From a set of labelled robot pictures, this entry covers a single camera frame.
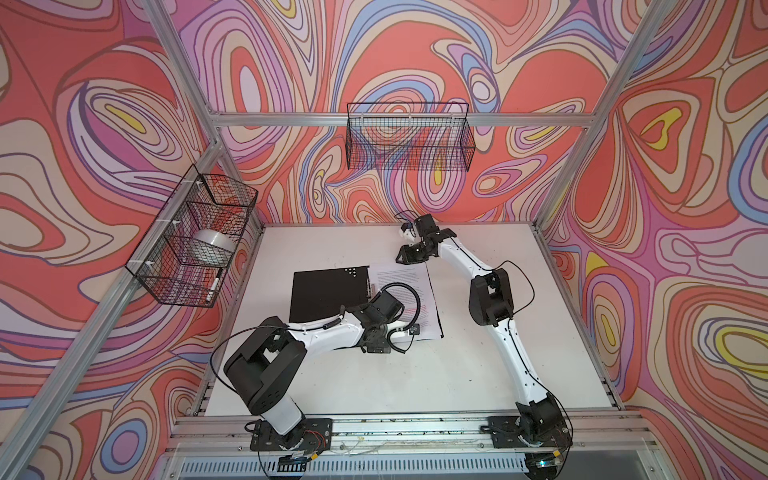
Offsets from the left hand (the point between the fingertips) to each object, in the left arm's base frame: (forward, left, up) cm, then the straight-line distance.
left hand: (386, 322), depth 91 cm
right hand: (+24, -6, -3) cm, 25 cm away
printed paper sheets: (+19, -11, -2) cm, 22 cm away
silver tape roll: (+9, +43, +29) cm, 53 cm away
